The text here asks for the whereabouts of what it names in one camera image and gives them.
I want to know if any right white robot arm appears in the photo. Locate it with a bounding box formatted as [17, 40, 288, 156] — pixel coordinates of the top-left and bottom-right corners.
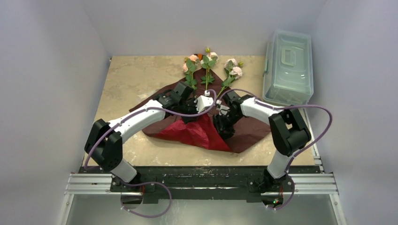
[213, 91, 312, 193]

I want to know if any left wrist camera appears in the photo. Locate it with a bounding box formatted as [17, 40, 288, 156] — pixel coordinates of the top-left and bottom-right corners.
[194, 90, 214, 113]

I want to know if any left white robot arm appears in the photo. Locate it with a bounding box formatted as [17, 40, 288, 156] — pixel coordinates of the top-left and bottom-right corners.
[84, 82, 197, 192]

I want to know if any clear plastic storage box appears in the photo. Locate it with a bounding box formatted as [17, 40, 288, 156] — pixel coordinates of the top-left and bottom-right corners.
[262, 30, 314, 105]

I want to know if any aluminium rail frame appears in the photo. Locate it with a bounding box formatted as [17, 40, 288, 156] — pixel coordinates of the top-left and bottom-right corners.
[65, 166, 338, 205]

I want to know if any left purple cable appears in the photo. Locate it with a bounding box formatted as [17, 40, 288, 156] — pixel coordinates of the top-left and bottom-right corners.
[84, 89, 218, 218]

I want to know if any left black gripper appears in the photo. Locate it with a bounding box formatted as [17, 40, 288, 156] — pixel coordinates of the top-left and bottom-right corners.
[177, 97, 204, 125]

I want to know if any cream ribbon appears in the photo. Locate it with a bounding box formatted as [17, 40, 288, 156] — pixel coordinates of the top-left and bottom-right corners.
[138, 93, 151, 99]

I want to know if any pale pink flower stem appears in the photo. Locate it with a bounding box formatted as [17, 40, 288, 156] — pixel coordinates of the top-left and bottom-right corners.
[217, 58, 243, 98]

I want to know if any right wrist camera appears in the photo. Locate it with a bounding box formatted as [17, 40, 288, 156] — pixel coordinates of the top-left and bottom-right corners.
[215, 99, 230, 116]

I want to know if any dark red wrapping paper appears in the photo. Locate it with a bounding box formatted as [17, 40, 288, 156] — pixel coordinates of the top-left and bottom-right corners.
[129, 68, 272, 154]

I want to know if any orange black small clip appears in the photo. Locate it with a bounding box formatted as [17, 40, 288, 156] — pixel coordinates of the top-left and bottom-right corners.
[195, 53, 203, 60]

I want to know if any peach flower stem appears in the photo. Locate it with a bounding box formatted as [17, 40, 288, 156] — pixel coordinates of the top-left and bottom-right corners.
[183, 54, 199, 90]

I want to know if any white flower stem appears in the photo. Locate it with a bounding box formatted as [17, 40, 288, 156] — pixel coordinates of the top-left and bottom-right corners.
[200, 47, 219, 90]

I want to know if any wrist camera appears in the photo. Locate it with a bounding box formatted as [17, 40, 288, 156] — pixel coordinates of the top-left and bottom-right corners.
[215, 99, 230, 116]
[194, 90, 214, 113]

